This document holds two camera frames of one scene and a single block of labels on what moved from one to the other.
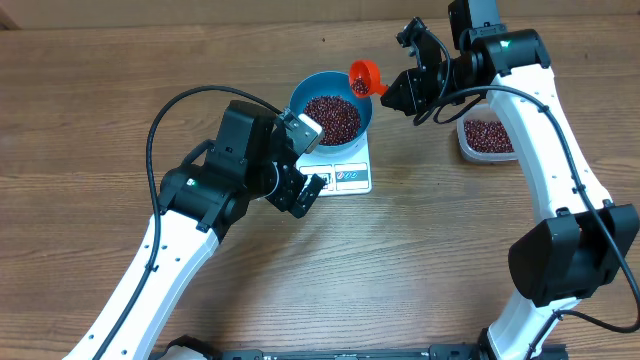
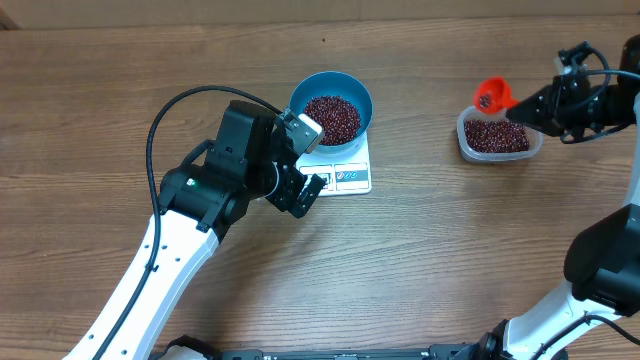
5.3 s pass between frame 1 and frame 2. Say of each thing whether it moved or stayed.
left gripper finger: stayed
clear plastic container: stayed
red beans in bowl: stayed
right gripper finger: moved
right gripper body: moved
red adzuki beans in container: stayed
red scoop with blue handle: moved
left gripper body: stayed
